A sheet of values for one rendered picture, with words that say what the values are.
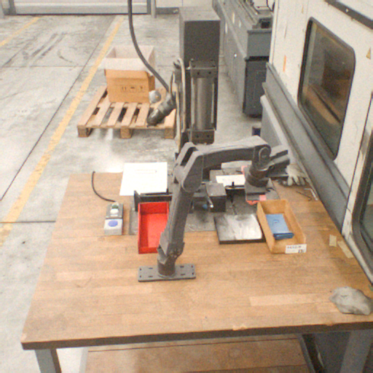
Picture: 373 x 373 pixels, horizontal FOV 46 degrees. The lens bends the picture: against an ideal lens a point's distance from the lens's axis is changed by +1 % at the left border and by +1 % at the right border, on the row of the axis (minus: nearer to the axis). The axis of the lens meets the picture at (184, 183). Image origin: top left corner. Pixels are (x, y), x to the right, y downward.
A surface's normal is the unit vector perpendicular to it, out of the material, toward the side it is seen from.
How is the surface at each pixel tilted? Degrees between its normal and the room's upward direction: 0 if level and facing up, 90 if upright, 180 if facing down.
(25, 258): 0
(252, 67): 90
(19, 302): 0
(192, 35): 90
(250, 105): 90
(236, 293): 0
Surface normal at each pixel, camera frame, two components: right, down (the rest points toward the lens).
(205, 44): 0.07, 0.52
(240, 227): 0.00, -0.85
